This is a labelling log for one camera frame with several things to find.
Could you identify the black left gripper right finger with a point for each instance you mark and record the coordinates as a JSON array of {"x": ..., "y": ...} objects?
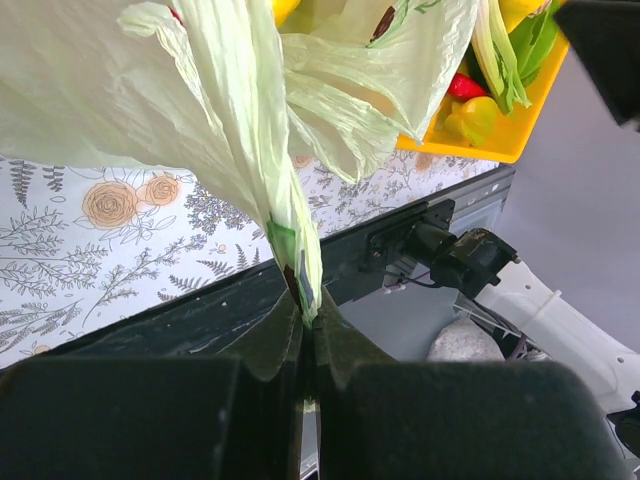
[{"x": 384, "y": 419}]

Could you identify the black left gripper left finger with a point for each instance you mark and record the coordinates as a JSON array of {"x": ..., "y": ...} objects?
[{"x": 232, "y": 415}]

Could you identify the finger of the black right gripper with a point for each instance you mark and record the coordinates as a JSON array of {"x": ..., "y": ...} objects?
[{"x": 605, "y": 37}]

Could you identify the light green plastic bag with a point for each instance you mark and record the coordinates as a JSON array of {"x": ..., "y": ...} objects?
[{"x": 221, "y": 89}]

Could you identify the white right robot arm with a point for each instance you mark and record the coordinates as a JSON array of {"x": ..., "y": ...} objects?
[{"x": 486, "y": 270}]

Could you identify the green toy leaf vegetable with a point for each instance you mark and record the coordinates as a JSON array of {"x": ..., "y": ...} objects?
[{"x": 532, "y": 41}]

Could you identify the white toy leek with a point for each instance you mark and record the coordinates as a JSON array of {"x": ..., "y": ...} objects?
[{"x": 496, "y": 58}]

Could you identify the red toy pepper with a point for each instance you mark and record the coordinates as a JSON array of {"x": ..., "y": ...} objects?
[{"x": 464, "y": 88}]

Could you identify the yellow red toy mango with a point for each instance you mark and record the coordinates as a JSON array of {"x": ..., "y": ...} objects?
[{"x": 473, "y": 120}]

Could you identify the yellow plastic bin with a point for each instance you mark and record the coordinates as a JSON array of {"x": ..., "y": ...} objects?
[{"x": 510, "y": 135}]

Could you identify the floral patterned table mat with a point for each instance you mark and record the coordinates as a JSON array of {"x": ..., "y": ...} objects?
[{"x": 82, "y": 249}]

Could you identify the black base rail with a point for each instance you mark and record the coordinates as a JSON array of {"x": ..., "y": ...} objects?
[{"x": 211, "y": 317}]

